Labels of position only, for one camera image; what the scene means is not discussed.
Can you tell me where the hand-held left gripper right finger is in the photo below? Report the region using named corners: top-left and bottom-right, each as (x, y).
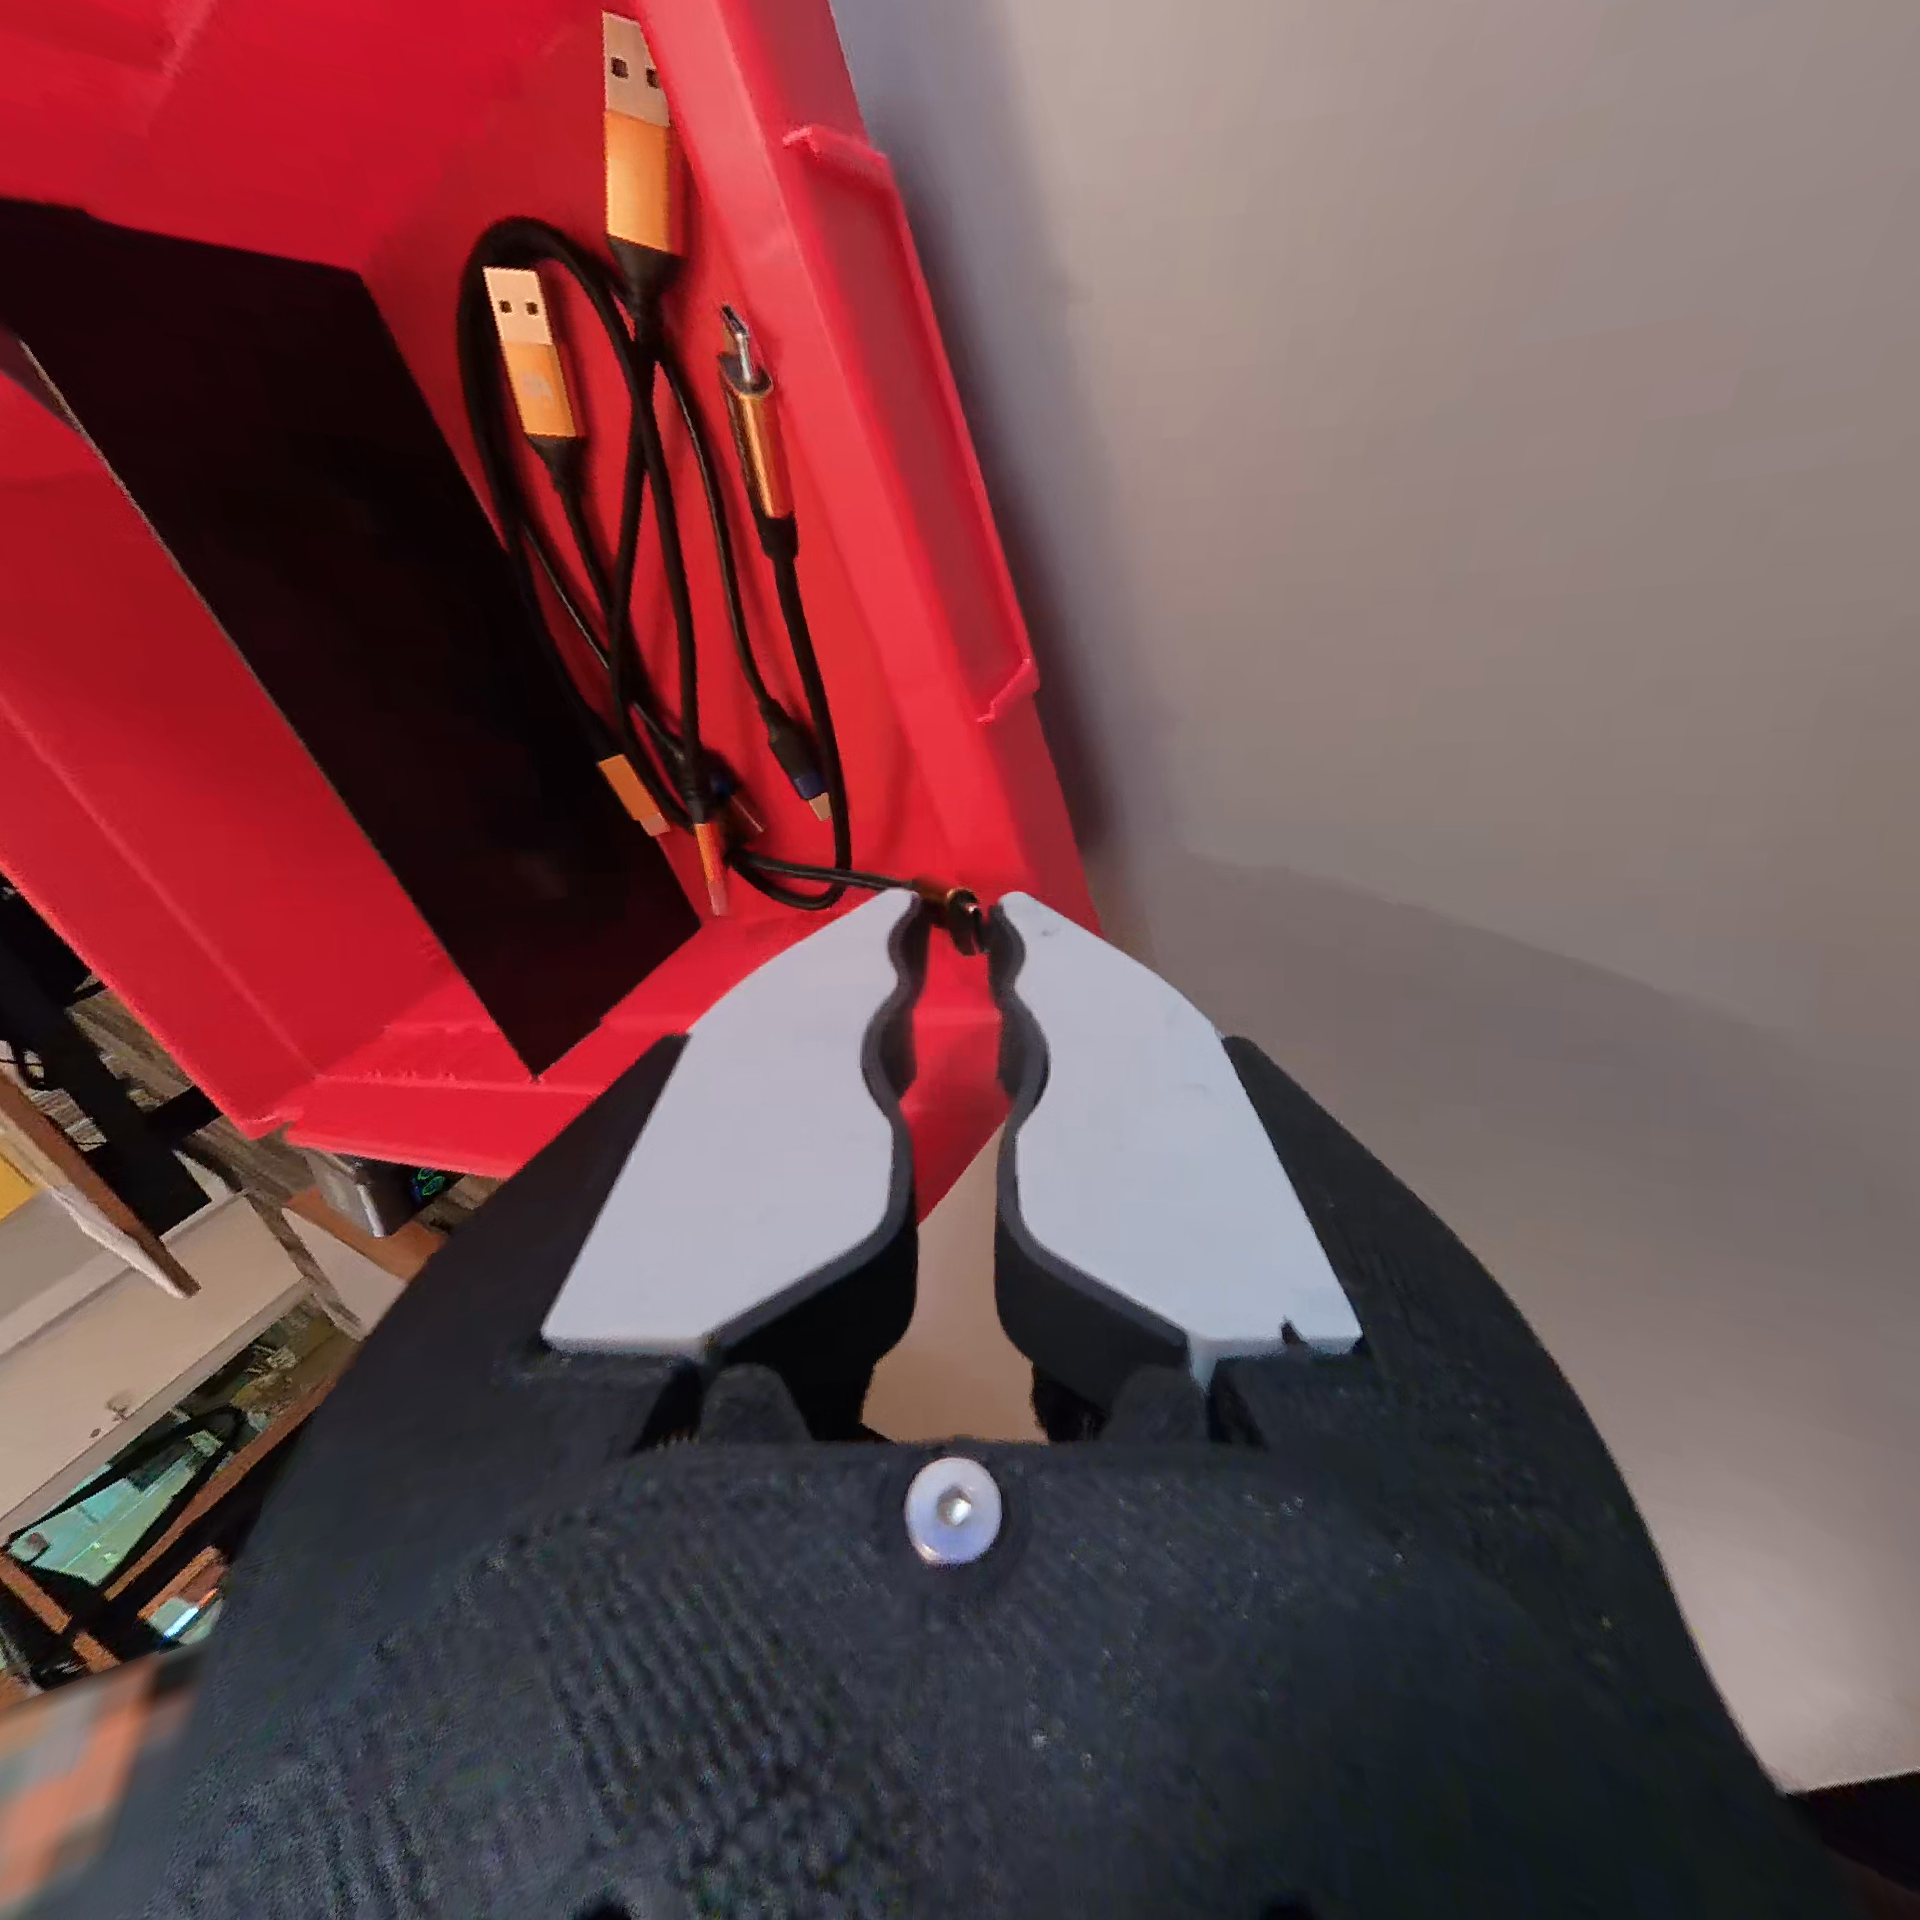
top-left (982, 890), bottom-right (1364, 1434)

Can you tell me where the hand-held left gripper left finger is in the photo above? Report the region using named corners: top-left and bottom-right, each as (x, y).
top-left (540, 890), bottom-right (924, 1434)

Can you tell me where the red plastic bin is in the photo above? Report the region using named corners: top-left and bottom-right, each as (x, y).
top-left (0, 0), bottom-right (1100, 1221)

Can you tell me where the black USB-C cable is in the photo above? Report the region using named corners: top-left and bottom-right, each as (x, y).
top-left (714, 305), bottom-right (989, 963)

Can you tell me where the black bin divider plate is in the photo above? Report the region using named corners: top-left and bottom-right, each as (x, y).
top-left (0, 202), bottom-right (708, 1078)

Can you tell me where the black cable small orange plug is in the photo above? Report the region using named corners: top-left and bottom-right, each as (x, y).
top-left (456, 216), bottom-right (679, 846)

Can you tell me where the black cable large orange plug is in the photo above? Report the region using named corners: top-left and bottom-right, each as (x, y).
top-left (596, 12), bottom-right (836, 920)

